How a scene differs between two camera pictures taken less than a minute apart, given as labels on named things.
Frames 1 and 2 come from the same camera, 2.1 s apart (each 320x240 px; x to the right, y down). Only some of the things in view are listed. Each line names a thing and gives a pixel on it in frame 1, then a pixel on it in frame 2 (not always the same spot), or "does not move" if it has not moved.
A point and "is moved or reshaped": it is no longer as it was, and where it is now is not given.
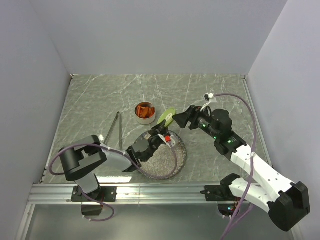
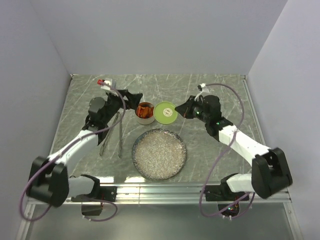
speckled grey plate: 165,162 does not move
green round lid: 167,115 is moved or reshaped
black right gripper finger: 182,119 → 186,109
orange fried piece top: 145,112 does not move
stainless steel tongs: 118,113 does not move
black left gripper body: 155,141 → 114,104
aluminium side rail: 256,122 does not move
